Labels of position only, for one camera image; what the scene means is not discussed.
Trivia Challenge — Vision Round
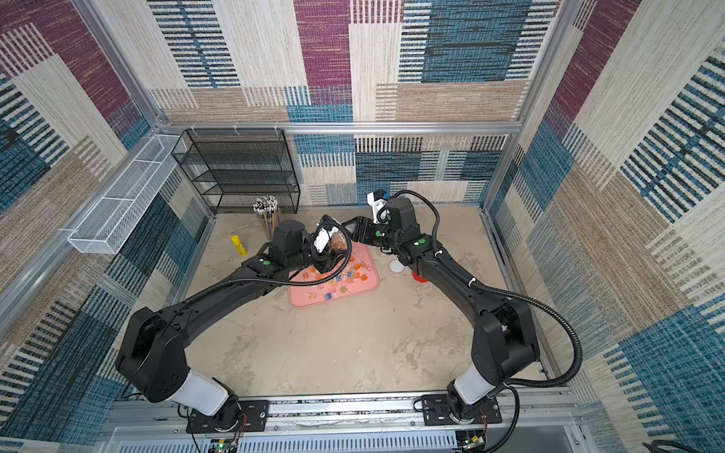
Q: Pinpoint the white jar lid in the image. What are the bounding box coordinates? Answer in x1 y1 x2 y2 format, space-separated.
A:
389 260 406 274

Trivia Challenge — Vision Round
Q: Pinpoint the red jar lid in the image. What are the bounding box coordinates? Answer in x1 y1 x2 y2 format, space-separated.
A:
412 272 428 283

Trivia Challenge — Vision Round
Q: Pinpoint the patterned lid candy jar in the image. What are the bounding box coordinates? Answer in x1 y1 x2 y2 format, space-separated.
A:
329 231 349 254

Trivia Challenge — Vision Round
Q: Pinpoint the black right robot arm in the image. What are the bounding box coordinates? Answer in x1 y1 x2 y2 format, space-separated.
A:
344 196 540 423

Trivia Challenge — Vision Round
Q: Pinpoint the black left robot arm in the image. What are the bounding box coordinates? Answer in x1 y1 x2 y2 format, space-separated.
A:
115 216 352 432

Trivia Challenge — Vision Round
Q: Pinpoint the pink plastic tray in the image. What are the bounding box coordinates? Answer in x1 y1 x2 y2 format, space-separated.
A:
288 243 379 309

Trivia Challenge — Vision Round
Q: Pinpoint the black mesh shelf rack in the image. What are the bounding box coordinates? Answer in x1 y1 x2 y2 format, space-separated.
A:
172 128 301 214

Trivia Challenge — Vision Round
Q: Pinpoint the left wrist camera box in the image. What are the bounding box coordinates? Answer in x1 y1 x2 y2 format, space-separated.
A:
313 221 339 254

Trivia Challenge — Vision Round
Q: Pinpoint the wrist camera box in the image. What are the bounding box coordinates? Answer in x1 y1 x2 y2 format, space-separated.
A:
313 221 339 254
366 189 390 224

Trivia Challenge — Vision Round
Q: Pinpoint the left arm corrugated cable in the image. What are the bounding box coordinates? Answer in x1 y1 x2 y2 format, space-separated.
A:
180 220 353 307

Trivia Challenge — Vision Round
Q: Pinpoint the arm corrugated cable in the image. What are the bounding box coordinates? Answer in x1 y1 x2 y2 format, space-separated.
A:
382 189 585 390
180 220 353 307

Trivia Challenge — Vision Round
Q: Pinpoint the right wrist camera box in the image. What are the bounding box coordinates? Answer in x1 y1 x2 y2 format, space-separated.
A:
366 189 390 224

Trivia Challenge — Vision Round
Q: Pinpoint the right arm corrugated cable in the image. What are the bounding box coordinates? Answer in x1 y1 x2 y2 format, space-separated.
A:
382 189 585 390

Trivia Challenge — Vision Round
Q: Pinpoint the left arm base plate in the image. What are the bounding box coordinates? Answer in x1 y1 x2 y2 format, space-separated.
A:
186 399 270 435

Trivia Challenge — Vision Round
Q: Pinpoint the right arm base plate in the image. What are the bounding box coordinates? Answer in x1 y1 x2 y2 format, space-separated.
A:
413 394 502 426

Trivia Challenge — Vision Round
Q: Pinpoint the white mesh wall basket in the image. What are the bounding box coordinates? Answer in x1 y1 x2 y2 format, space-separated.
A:
67 135 179 255

